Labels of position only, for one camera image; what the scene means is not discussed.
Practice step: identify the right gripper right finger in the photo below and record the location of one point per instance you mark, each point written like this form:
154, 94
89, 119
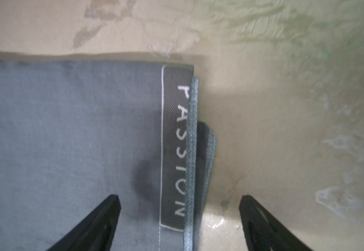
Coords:
263, 232

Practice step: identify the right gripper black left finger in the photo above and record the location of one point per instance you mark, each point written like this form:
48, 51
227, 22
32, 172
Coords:
91, 229

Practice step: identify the grey striped pillowcase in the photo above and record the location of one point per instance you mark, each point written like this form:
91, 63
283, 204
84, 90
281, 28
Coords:
76, 136

